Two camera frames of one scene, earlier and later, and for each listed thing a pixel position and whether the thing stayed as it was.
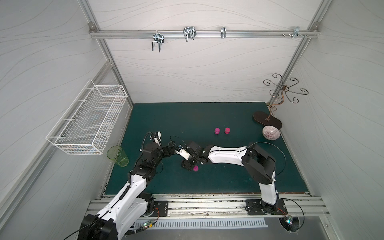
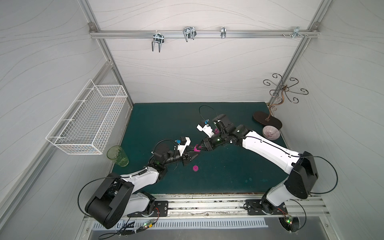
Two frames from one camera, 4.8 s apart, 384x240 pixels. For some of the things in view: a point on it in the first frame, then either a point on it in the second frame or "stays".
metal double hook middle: [189, 32] stays
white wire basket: [87, 125] stays
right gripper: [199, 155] to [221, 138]
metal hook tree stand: [267, 120] stays
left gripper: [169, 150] to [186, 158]
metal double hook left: [158, 38] stays
